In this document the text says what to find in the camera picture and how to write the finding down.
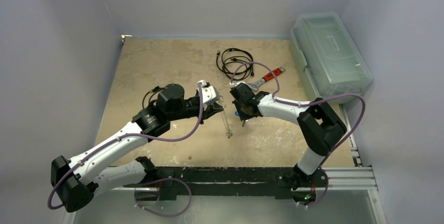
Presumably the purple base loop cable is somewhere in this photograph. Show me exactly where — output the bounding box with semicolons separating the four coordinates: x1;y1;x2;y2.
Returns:
134;176;193;218

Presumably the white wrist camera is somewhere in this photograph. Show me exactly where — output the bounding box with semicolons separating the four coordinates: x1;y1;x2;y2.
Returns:
197;80;220;108
229;81;247;89

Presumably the clear green plastic toolbox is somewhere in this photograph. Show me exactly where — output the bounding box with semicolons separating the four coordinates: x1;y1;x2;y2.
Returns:
290;12;372;100

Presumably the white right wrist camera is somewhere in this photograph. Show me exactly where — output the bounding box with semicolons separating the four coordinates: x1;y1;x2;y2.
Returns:
229;81;247;89

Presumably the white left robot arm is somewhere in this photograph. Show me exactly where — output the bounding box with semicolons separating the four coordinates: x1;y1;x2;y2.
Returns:
47;80;224;212

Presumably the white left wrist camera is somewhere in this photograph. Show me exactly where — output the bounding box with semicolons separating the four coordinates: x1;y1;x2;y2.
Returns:
197;80;220;108

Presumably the black coiled cable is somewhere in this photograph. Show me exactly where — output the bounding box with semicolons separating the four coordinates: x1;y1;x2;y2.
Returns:
215;48;255;82

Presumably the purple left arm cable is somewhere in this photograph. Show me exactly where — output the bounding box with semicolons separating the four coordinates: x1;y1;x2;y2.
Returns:
47;82;205;210

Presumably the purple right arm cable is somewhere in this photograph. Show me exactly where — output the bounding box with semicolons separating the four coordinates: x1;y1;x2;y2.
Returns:
229;62;367;167

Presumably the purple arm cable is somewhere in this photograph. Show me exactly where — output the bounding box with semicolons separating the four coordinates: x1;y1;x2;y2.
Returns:
47;82;205;210
229;62;367;167

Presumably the red handled adjustable wrench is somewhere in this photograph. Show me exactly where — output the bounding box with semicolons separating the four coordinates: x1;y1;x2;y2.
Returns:
247;66;285;91

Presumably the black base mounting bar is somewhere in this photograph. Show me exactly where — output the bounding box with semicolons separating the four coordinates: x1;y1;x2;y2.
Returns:
124;156;328;203

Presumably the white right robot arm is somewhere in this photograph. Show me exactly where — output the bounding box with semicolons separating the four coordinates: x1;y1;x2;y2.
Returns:
230;83;347;186

